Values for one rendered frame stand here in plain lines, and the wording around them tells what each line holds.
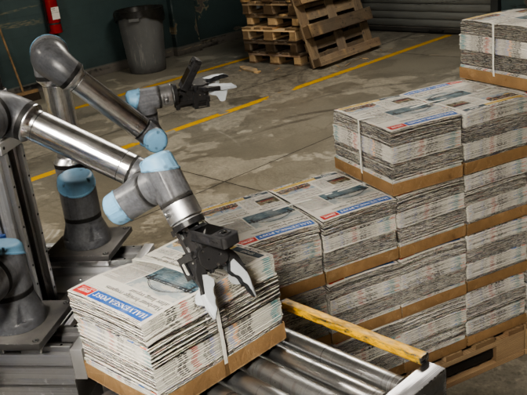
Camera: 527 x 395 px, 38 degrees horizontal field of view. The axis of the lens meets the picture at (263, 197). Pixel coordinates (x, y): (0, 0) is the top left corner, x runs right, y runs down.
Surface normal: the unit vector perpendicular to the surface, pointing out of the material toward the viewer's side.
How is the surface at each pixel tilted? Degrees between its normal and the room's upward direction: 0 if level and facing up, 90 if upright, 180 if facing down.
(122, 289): 2
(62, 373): 90
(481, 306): 90
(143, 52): 91
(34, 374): 90
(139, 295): 2
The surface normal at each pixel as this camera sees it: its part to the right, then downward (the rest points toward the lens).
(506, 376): -0.11, -0.93
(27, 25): 0.70, 0.18
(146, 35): 0.24, 0.43
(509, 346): 0.45, 0.28
